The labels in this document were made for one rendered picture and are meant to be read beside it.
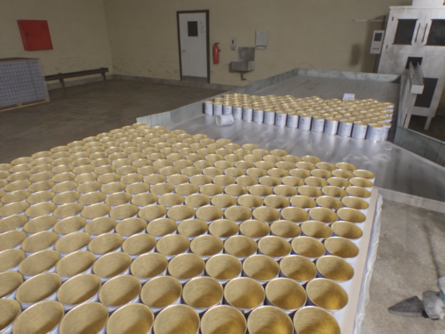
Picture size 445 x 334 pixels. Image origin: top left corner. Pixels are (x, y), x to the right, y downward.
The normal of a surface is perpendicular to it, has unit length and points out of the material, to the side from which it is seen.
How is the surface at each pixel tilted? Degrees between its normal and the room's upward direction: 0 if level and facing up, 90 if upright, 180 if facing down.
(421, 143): 90
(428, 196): 0
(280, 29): 90
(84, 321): 89
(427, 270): 0
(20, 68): 88
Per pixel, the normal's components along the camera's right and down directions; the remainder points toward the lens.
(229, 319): -0.26, 0.39
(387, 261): 0.00, -0.90
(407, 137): -0.97, 0.11
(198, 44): -0.50, 0.37
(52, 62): 0.86, 0.21
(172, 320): 0.35, 0.38
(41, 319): 0.57, 0.34
